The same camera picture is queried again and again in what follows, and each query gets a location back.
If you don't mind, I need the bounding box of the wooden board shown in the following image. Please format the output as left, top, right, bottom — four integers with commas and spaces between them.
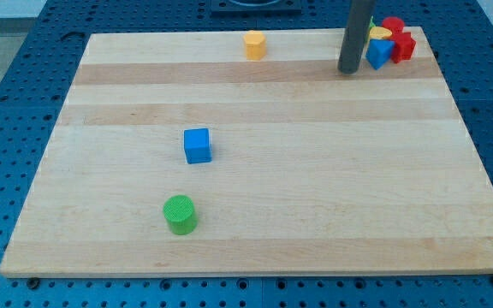
0, 27, 493, 278

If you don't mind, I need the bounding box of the red cylinder block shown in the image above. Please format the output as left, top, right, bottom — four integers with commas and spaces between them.
381, 16, 405, 34

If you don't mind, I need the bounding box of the green block behind rod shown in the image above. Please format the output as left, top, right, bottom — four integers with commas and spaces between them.
365, 15, 376, 44

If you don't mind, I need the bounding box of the blue cube block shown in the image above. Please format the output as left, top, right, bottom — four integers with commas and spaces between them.
183, 128, 212, 164

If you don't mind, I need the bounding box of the yellow hexagon block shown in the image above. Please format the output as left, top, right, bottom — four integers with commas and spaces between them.
243, 30, 267, 61

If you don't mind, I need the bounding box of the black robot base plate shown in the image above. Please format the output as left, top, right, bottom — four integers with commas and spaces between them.
207, 0, 302, 15

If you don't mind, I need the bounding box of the yellow heart block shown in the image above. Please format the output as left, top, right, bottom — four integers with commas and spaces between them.
368, 26, 393, 40

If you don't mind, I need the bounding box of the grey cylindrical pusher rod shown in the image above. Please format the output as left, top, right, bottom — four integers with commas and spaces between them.
337, 0, 376, 74

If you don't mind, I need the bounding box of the blue triangle block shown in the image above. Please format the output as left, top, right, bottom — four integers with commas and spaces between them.
365, 39, 395, 70

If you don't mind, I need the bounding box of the green cylinder block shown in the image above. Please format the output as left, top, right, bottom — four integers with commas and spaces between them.
163, 195, 198, 235

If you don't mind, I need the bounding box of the red star block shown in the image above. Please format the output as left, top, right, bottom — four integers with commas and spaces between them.
390, 33, 416, 63

